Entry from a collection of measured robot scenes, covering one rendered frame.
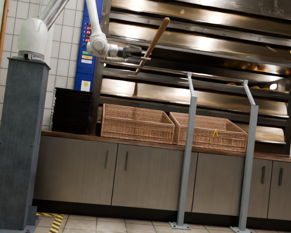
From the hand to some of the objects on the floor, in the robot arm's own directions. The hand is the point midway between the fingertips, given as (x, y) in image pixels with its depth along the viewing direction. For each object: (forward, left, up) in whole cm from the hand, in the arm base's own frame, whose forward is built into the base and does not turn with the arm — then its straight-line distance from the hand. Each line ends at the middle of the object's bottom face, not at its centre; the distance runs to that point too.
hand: (146, 55), depth 221 cm
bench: (+50, +35, -119) cm, 134 cm away
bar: (+32, +14, -119) cm, 124 cm away
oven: (+56, +158, -119) cm, 205 cm away
